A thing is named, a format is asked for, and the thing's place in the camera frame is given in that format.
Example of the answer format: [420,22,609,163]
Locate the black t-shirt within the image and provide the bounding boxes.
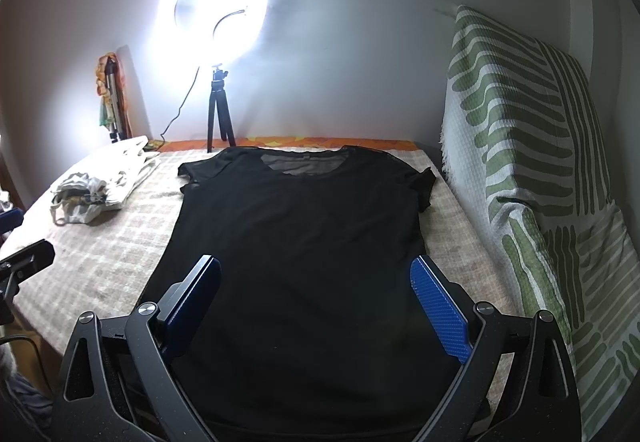
[142,147,458,439]

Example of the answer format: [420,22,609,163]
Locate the white tote bag pile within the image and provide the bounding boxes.
[50,136,158,225]

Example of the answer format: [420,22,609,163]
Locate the orange patterned bed sheet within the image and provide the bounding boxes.
[160,137,419,153]

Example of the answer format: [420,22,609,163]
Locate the green striped white pillow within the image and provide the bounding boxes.
[442,5,639,440]

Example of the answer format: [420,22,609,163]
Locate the small black tripod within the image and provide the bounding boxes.
[206,66,236,153]

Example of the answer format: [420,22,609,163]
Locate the black gooseneck phone holder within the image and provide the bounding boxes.
[212,8,246,42]

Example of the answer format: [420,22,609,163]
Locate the ring light cable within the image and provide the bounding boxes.
[158,64,202,145]

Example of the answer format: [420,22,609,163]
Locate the bright ring light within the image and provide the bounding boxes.
[145,0,269,69]

